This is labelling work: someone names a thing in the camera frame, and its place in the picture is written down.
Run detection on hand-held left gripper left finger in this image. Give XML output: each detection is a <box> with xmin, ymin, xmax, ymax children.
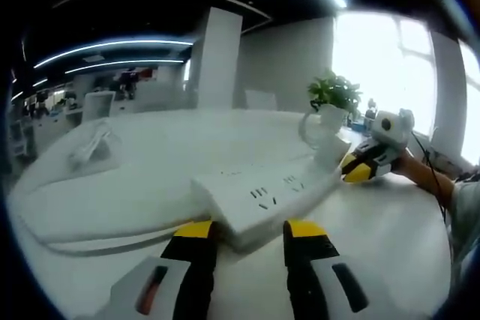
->
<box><xmin>84</xmin><ymin>220</ymin><xmax>219</xmax><ymax>320</ymax></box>

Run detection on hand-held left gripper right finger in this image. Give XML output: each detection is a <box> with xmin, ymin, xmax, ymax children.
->
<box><xmin>283</xmin><ymin>218</ymin><xmax>372</xmax><ymax>320</ymax></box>

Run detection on white charger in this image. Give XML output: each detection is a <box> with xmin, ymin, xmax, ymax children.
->
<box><xmin>313</xmin><ymin>135</ymin><xmax>353</xmax><ymax>174</ymax></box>

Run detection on white charger cable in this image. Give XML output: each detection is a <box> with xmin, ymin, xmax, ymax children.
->
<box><xmin>297</xmin><ymin>100</ymin><xmax>332</xmax><ymax>151</ymax></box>

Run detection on white power strip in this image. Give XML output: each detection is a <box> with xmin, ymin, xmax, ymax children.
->
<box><xmin>190</xmin><ymin>164</ymin><xmax>349</xmax><ymax>254</ymax></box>

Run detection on white desk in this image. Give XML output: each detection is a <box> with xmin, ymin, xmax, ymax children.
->
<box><xmin>7</xmin><ymin>108</ymin><xmax>458</xmax><ymax>320</ymax></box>

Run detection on dark desktop stand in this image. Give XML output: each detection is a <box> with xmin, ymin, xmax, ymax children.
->
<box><xmin>361</xmin><ymin>97</ymin><xmax>379</xmax><ymax>130</ymax></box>

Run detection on green plant in white pot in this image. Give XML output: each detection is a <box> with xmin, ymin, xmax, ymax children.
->
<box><xmin>306</xmin><ymin>68</ymin><xmax>364</xmax><ymax>138</ymax></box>

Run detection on person's grey shirt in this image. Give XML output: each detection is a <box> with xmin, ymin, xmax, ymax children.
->
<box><xmin>445</xmin><ymin>178</ymin><xmax>480</xmax><ymax>265</ymax></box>

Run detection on white chair back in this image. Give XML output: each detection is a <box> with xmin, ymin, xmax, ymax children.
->
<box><xmin>244</xmin><ymin>88</ymin><xmax>279</xmax><ymax>112</ymax></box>

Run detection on white mesh office chair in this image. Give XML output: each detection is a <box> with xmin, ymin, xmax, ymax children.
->
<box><xmin>81</xmin><ymin>90</ymin><xmax>116</xmax><ymax>123</ymax></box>

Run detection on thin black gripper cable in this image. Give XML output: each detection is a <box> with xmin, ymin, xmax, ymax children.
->
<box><xmin>409</xmin><ymin>130</ymin><xmax>450</xmax><ymax>224</ymax></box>

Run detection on white power strip cord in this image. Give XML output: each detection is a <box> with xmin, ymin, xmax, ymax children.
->
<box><xmin>13</xmin><ymin>214</ymin><xmax>178</xmax><ymax>258</ymax></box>

